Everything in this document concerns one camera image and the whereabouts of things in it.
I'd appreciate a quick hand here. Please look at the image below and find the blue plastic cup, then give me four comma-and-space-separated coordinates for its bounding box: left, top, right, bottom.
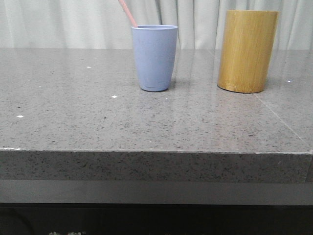
132, 25, 178, 92

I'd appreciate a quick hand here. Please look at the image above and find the bamboo wooden cup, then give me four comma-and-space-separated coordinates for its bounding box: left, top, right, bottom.
217, 10, 279, 94

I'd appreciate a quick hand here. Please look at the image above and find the dark cabinet under counter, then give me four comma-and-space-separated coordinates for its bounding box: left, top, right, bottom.
0, 180, 313, 235

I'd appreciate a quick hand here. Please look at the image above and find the grey-white curtain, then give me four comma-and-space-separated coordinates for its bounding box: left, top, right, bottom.
0, 0, 313, 50

